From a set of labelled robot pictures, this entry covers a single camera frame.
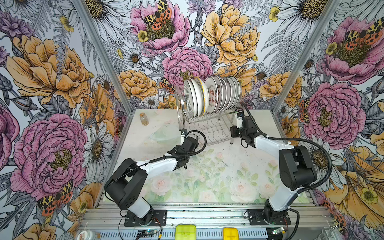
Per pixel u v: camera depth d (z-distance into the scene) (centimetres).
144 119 109
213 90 79
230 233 70
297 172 48
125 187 44
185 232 69
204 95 69
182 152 69
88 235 63
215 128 105
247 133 75
